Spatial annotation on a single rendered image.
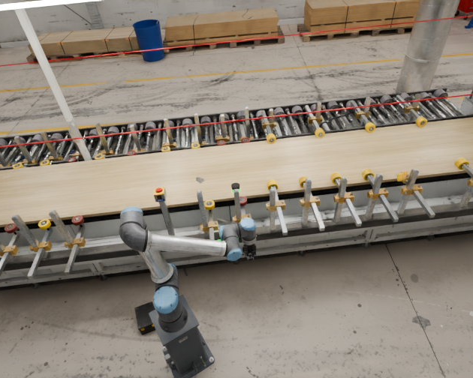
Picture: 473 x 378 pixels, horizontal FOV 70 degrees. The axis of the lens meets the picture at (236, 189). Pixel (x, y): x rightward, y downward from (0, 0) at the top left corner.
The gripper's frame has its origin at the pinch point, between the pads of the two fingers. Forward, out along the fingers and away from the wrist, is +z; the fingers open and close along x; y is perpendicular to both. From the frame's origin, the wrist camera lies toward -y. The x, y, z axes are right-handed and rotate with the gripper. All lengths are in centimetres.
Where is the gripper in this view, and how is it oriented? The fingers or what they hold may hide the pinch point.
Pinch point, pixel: (249, 256)
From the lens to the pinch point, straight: 232.6
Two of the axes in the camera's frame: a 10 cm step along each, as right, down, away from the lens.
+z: 0.7, 7.4, 6.7
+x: 9.9, -1.1, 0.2
